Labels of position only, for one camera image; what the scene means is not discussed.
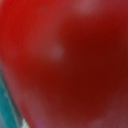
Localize red toy tomato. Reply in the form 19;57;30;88
0;0;128;128

